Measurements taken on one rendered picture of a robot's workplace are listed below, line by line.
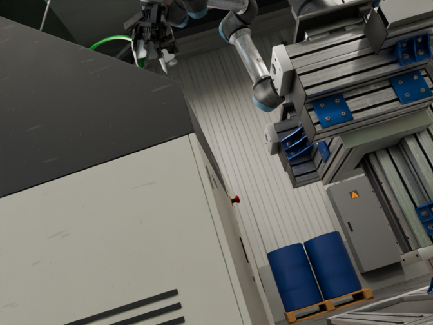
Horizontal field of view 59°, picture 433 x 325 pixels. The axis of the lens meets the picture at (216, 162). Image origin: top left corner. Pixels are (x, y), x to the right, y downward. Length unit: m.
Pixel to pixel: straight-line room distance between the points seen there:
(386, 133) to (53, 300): 0.99
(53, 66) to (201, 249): 0.70
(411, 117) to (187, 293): 0.82
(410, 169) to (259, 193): 6.80
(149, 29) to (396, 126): 0.84
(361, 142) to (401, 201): 0.23
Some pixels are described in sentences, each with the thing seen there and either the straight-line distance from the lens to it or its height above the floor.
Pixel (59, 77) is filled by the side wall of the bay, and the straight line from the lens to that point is 1.23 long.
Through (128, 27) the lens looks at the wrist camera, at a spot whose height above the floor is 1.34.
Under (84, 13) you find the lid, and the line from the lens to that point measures 1.79.
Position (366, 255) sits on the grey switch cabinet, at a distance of 7.75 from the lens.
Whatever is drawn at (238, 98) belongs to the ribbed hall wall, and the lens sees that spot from 8.91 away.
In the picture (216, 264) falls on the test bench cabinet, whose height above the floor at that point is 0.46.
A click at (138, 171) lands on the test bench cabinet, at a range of 1.00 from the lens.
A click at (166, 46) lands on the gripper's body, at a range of 1.56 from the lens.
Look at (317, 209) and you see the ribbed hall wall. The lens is 8.08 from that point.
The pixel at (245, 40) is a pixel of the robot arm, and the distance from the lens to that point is 1.94.
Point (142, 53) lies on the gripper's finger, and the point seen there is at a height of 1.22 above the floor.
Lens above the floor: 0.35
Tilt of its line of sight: 21 degrees up
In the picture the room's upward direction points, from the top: 17 degrees counter-clockwise
